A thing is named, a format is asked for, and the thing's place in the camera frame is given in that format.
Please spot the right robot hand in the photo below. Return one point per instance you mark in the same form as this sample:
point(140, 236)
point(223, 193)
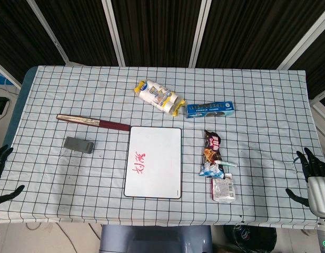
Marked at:
point(320, 192)

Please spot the grey whiteboard eraser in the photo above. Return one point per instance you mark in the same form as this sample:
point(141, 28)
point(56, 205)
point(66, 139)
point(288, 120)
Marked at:
point(78, 145)

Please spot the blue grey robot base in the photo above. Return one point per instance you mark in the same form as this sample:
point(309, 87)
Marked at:
point(155, 239)

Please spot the blue table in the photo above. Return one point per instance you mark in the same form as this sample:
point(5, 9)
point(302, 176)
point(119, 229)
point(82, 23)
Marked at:
point(20, 105)

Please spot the checkered light blue tablecloth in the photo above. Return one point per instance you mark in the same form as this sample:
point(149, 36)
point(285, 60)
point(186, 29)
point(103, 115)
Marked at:
point(257, 147)

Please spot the blue crate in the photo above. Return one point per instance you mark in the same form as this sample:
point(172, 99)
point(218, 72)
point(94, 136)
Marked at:
point(0, 79)

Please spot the silver pink sachet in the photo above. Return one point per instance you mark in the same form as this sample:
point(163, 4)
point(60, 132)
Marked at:
point(223, 189)

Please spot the small white green tube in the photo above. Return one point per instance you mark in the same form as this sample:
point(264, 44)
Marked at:
point(226, 164)

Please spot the white blue snack packet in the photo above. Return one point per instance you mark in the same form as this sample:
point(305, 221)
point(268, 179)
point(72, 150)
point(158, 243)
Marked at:
point(210, 170)

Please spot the dark red folded fan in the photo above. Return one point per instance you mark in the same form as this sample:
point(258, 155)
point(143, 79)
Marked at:
point(109, 124)

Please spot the brown chocolate snack wrapper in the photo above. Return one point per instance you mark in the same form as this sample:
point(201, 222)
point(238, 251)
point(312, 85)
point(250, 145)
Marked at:
point(211, 147)

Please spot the blue cardboard box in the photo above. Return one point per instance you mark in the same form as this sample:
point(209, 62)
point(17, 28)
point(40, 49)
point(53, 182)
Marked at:
point(209, 110)

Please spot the white rolls yellow pack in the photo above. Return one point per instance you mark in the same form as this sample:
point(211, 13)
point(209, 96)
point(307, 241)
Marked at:
point(158, 96)

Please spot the white partition frame post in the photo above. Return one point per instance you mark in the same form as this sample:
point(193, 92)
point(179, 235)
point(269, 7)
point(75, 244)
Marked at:
point(7, 73)
point(304, 39)
point(321, 108)
point(50, 33)
point(200, 31)
point(113, 31)

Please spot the white whiteboard black frame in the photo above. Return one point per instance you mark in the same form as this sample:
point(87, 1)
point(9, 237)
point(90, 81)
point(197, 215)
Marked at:
point(153, 179)

